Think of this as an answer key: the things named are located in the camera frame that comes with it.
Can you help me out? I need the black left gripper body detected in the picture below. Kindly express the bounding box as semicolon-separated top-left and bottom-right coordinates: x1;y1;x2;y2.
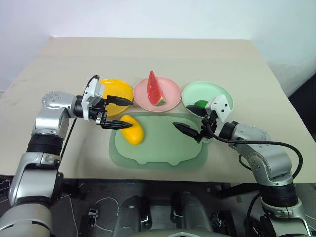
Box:
89;97;109;127

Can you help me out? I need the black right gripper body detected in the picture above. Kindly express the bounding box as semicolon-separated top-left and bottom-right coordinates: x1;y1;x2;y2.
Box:
196;111;219;144

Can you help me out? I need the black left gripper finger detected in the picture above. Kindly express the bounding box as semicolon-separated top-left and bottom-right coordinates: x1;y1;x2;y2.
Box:
101;120;134;130
106;95;134;107

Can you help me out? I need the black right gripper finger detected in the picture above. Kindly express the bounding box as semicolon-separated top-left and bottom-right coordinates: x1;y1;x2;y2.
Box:
185;105;208;118
172;122;200;141

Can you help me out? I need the yellow plate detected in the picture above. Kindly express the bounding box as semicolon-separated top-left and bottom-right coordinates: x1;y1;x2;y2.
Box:
98;78;134;118

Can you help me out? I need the light green plate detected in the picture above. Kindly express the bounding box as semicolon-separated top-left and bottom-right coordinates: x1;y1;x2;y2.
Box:
181;81;235;119

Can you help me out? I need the pink plate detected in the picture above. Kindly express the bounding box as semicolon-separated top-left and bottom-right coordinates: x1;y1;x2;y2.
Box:
133;76;181;112

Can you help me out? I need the dark green fruit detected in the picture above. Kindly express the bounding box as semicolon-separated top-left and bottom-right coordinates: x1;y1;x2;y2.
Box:
193;99;210;109

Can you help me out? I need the yellow mango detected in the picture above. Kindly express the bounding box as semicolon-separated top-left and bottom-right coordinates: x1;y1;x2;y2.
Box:
120;114;145;146

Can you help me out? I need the translucent green tray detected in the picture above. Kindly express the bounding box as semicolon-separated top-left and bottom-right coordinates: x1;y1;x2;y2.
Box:
108;111;209;170

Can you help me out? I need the red watermelon slice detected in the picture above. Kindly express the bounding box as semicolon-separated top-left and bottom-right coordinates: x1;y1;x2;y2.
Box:
147;70;167;107

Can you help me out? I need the dark rounded robot leg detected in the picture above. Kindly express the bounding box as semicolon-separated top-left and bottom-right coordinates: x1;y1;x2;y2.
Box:
172;191;213;233
118;194;150;233

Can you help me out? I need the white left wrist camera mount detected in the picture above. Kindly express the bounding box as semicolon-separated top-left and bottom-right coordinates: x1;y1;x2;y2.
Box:
82;75;106;122

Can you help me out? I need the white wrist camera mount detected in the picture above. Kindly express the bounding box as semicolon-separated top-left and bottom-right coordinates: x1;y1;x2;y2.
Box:
82;75;106;122
205;94;234;123

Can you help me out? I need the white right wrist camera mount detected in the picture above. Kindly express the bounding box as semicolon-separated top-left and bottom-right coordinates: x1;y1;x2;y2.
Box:
205;94;234;123

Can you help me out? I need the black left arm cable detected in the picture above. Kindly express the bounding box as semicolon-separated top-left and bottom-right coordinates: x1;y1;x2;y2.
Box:
59;75;101;159

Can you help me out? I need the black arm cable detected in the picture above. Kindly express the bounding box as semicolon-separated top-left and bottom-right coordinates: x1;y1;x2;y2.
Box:
59;75;101;159
206;123;304;180

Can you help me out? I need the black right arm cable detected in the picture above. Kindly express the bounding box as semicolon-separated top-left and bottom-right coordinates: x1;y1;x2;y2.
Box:
206;123;304;180

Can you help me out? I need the black table frame bar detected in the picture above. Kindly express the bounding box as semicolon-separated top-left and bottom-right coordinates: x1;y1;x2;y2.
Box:
216;182;260;198

